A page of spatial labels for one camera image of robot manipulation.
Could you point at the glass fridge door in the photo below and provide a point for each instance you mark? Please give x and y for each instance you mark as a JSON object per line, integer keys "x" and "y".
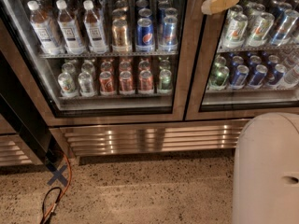
{"x": 199, "y": 78}
{"x": 39, "y": 71}

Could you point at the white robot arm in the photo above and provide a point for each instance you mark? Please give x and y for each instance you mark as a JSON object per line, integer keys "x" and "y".
{"x": 266, "y": 172}

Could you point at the green can right fridge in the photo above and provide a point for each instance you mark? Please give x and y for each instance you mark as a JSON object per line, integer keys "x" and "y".
{"x": 218, "y": 78}

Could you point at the steel fridge bottom grille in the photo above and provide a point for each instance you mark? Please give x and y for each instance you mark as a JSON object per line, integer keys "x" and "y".
{"x": 98, "y": 140}

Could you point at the white 7up can left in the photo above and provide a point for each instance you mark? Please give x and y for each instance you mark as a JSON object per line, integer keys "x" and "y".
{"x": 236, "y": 28}

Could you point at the white 7up can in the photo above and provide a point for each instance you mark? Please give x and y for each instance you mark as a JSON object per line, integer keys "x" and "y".
{"x": 236, "y": 28}
{"x": 259, "y": 30}

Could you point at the white 7up can right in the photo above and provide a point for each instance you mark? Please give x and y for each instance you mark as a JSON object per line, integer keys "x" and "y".
{"x": 259, "y": 30}

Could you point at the blue silver can upper right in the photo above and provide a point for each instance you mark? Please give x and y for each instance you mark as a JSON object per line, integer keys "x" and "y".
{"x": 283, "y": 27}

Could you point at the blue silver soda can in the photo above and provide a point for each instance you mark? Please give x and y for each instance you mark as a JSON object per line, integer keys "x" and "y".
{"x": 169, "y": 41}

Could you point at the blue can left lower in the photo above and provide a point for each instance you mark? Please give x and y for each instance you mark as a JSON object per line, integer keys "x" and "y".
{"x": 239, "y": 76}

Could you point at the blue can right lower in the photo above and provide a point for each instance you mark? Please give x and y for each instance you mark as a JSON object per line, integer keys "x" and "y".
{"x": 257, "y": 75}

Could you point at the blue Pepsi can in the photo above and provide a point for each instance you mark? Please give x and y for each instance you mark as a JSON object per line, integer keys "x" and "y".
{"x": 144, "y": 35}

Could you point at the green silver can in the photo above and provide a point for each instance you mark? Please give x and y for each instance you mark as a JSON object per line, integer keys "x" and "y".
{"x": 165, "y": 81}

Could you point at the gold soda can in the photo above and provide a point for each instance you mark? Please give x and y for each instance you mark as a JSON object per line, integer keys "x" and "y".
{"x": 121, "y": 41}

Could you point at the red can right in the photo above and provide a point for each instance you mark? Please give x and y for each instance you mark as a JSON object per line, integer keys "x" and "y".
{"x": 145, "y": 82}

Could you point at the red can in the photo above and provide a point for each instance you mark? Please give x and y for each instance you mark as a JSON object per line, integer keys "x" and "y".
{"x": 107, "y": 86}
{"x": 126, "y": 83}
{"x": 145, "y": 82}

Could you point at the red can middle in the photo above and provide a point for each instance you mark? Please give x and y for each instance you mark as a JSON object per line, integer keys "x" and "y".
{"x": 126, "y": 83}

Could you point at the red can left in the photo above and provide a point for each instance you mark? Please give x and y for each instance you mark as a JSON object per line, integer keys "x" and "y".
{"x": 107, "y": 86}

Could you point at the middle tea bottle white cap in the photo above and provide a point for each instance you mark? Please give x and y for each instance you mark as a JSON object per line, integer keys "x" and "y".
{"x": 69, "y": 27}

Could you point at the silver can lower shelf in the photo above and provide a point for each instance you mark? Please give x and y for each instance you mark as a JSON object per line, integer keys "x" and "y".
{"x": 85, "y": 81}

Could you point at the white green can far left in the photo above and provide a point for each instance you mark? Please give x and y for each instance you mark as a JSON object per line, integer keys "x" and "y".
{"x": 67, "y": 84}

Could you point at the left tea bottle white cap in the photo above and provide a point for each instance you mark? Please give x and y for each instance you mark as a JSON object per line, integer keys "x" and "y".
{"x": 45, "y": 28}

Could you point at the neighbour steel grille left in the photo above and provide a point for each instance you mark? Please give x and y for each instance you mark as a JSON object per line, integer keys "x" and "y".
{"x": 13, "y": 149}

